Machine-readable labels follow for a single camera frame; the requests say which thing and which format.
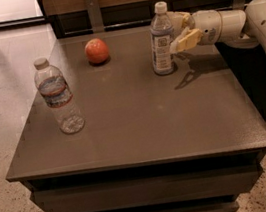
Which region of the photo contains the grey drawer cabinet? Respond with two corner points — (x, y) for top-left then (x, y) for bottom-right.
(7, 27), (266, 212)

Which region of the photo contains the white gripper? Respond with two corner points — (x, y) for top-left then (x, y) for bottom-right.
(167, 10), (223, 54)

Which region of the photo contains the left metal wall bracket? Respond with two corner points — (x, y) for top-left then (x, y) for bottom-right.
(84, 0), (105, 33)

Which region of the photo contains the clear plastic water bottle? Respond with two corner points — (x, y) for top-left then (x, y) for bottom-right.
(33, 57), (85, 134)

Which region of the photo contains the blue label plastic bottle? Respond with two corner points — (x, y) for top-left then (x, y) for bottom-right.
(150, 1), (174, 76)

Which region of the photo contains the red apple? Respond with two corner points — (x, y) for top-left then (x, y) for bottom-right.
(84, 38), (109, 64)

